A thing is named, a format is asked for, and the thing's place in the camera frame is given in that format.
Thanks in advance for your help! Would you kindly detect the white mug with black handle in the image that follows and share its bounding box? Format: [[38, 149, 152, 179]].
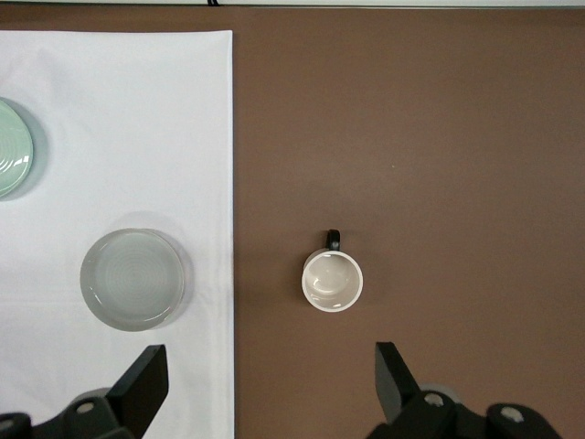
[[301, 229, 365, 314]]

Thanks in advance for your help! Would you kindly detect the green plate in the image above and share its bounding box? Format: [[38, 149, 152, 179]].
[[0, 96, 36, 200]]

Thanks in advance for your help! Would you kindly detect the gray plate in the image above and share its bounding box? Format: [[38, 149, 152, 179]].
[[80, 227, 191, 332]]

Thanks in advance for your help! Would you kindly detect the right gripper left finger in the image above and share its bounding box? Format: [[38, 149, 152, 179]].
[[105, 344, 171, 436]]

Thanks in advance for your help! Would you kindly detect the white cloth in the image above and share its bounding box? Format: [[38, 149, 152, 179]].
[[0, 29, 237, 439]]

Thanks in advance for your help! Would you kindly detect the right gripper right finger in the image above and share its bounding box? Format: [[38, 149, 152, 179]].
[[374, 341, 420, 424]]

